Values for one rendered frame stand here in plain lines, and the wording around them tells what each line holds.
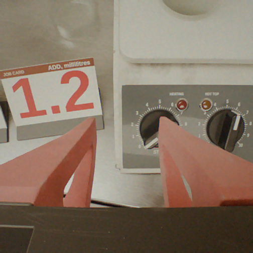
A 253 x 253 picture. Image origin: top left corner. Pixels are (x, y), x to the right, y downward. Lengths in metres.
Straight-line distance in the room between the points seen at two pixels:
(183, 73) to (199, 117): 0.04
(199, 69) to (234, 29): 0.04
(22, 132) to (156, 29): 0.16
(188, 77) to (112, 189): 0.13
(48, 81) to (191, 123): 0.14
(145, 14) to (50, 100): 0.12
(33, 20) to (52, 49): 0.05
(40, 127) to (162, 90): 0.13
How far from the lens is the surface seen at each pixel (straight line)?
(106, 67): 0.29
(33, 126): 0.27
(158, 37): 0.20
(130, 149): 0.22
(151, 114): 0.21
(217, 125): 0.22
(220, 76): 0.22
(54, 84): 0.25
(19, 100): 0.27
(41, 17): 0.34
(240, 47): 0.21
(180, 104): 0.21
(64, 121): 0.27
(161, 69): 0.21
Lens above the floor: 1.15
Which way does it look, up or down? 76 degrees down
